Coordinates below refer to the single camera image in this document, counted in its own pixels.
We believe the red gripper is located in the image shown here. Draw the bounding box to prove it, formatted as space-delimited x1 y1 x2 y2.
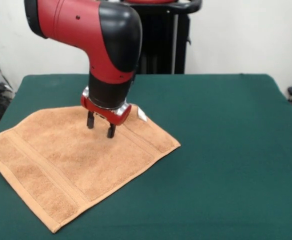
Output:
80 96 133 139

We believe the tan terry towel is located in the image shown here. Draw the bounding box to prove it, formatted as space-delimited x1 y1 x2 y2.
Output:
0 104 182 234

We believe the dark green table cloth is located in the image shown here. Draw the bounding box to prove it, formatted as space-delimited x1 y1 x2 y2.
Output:
0 73 292 240

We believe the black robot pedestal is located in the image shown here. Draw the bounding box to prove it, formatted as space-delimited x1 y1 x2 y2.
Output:
120 0 202 75

